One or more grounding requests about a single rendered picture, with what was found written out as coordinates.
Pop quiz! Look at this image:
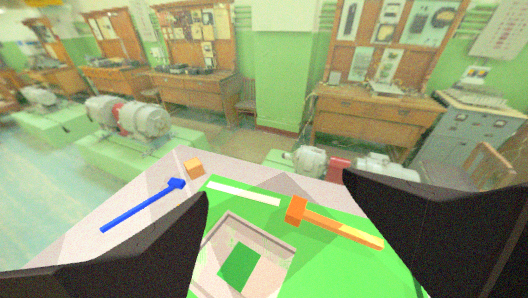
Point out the blue putter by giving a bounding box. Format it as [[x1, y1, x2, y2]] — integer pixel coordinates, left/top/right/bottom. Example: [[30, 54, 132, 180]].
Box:
[[99, 178, 186, 233]]

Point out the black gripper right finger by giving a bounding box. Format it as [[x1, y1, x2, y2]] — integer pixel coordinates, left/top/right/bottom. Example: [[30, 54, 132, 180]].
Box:
[[342, 167, 528, 298]]

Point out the orange-brown cube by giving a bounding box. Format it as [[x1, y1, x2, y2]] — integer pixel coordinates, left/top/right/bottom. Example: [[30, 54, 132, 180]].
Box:
[[183, 157, 205, 181]]

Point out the orange mallet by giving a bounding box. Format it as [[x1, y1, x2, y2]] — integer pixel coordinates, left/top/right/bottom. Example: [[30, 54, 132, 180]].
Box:
[[284, 195, 384, 251]]

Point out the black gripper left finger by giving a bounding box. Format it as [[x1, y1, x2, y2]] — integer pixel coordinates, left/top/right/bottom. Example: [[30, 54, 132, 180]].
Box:
[[0, 191, 209, 298]]

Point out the white flat bar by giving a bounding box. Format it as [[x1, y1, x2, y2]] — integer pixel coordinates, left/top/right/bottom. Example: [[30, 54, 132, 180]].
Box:
[[207, 182, 281, 207]]

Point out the green flat mat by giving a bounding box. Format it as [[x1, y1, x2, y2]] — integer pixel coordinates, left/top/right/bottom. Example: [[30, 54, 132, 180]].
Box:
[[197, 174, 418, 298]]

